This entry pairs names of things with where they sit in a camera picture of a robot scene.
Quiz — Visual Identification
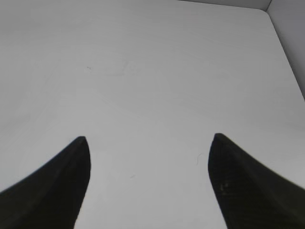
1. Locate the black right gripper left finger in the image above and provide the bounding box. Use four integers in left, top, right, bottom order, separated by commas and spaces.
0, 136, 91, 229

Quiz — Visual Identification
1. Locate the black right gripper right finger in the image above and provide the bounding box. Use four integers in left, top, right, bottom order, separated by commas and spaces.
208, 133, 305, 229

